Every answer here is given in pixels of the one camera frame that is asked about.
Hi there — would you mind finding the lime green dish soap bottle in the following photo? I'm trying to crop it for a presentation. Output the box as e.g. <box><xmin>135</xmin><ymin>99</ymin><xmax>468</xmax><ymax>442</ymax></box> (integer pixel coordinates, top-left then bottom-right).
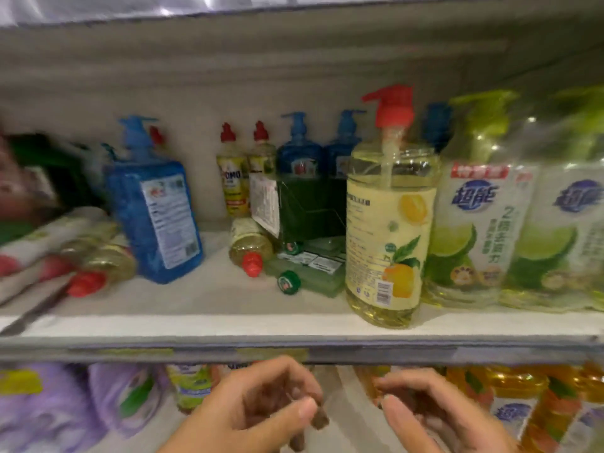
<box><xmin>423</xmin><ymin>88</ymin><xmax>545</xmax><ymax>310</ymax></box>
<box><xmin>500</xmin><ymin>86</ymin><xmax>604</xmax><ymax>313</ymax></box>

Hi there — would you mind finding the green cleaner box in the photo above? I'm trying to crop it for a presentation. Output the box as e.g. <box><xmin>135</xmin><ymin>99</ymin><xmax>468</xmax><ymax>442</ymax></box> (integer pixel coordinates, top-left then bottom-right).
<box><xmin>263</xmin><ymin>235</ymin><xmax>349</xmax><ymax>299</ymax></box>

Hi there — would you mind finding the dark green cleaner bottle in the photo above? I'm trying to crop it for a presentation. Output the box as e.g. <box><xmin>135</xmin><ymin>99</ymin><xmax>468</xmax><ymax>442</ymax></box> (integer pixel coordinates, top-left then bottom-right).
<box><xmin>8</xmin><ymin>133</ymin><xmax>103</xmax><ymax>215</ymax></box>

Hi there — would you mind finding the slim white red-capped bottle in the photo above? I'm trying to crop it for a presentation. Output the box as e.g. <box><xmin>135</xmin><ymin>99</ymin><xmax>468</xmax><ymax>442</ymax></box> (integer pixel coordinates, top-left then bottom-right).
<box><xmin>0</xmin><ymin>206</ymin><xmax>109</xmax><ymax>277</ymax></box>
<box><xmin>64</xmin><ymin>242</ymin><xmax>139</xmax><ymax>299</ymax></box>
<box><xmin>0</xmin><ymin>267</ymin><xmax>75</xmax><ymax>310</ymax></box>

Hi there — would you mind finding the purple cleaner pouch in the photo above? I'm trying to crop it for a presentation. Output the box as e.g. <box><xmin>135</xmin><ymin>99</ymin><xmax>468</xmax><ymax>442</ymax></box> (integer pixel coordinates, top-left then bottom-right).
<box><xmin>0</xmin><ymin>363</ymin><xmax>107</xmax><ymax>453</ymax></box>
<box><xmin>89</xmin><ymin>362</ymin><xmax>168</xmax><ymax>440</ymax></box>

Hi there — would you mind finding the person's left hand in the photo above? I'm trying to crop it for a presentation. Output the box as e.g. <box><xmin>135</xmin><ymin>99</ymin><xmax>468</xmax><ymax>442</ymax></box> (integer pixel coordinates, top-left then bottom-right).
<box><xmin>159</xmin><ymin>354</ymin><xmax>327</xmax><ymax>453</ymax></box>

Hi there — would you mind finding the person's right hand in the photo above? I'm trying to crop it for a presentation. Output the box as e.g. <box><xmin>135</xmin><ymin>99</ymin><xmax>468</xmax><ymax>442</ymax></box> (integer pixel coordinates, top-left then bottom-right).
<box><xmin>374</xmin><ymin>367</ymin><xmax>520</xmax><ymax>453</ymax></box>

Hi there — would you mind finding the pink cleaner bottle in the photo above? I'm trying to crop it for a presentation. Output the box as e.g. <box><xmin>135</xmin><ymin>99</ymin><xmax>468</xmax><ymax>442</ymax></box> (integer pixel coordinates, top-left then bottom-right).
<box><xmin>0</xmin><ymin>141</ymin><xmax>31</xmax><ymax>221</ymax></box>

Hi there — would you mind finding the yellow dish soap bottle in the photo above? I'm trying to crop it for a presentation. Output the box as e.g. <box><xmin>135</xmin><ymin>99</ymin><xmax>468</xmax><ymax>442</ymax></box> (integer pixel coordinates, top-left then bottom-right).
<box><xmin>344</xmin><ymin>84</ymin><xmax>441</xmax><ymax>330</ymax></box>

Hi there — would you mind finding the dark blue-pump cleaner bottle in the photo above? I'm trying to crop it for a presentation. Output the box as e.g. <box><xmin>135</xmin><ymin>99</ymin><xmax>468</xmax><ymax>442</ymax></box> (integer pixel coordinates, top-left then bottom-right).
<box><xmin>325</xmin><ymin>108</ymin><xmax>371</xmax><ymax>185</ymax></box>
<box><xmin>276</xmin><ymin>110</ymin><xmax>330</xmax><ymax>244</ymax></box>
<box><xmin>419</xmin><ymin>101</ymin><xmax>456</xmax><ymax>155</ymax></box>

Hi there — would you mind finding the blue pump cleaner bottle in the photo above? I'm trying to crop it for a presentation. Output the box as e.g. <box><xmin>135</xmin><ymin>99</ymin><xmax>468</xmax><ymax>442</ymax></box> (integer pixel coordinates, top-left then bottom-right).
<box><xmin>102</xmin><ymin>115</ymin><xmax>207</xmax><ymax>286</ymax></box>

